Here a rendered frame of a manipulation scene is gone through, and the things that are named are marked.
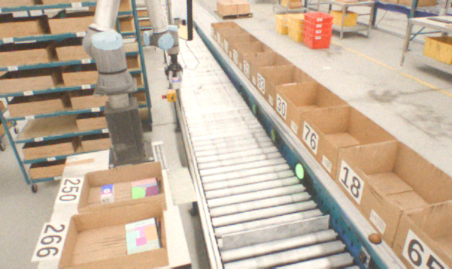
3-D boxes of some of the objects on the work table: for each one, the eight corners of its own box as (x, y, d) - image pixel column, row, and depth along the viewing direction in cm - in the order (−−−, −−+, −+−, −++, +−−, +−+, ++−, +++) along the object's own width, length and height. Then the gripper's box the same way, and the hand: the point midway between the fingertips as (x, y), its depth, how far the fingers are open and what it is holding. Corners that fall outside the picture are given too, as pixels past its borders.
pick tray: (77, 232, 142) (70, 214, 137) (164, 216, 149) (161, 199, 144) (64, 288, 118) (56, 269, 113) (169, 266, 125) (166, 247, 120)
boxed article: (115, 190, 166) (113, 184, 164) (113, 203, 157) (112, 196, 155) (104, 193, 165) (101, 185, 163) (101, 205, 156) (100, 198, 154)
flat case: (128, 261, 125) (127, 258, 125) (125, 227, 141) (125, 224, 140) (163, 251, 129) (162, 249, 128) (156, 220, 145) (156, 217, 144)
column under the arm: (108, 169, 184) (95, 116, 168) (110, 147, 206) (98, 99, 190) (155, 161, 190) (146, 109, 174) (151, 140, 212) (143, 93, 196)
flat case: (133, 208, 152) (132, 205, 151) (131, 184, 168) (131, 182, 167) (162, 202, 155) (161, 199, 154) (158, 179, 171) (157, 177, 170)
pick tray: (89, 188, 169) (84, 172, 165) (163, 175, 177) (161, 160, 172) (81, 226, 145) (75, 209, 140) (167, 211, 152) (165, 193, 148)
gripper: (163, 55, 203) (167, 87, 213) (184, 54, 205) (187, 85, 216) (163, 52, 211) (166, 83, 221) (182, 50, 213) (185, 81, 223)
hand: (175, 81), depth 220 cm, fingers closed on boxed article, 6 cm apart
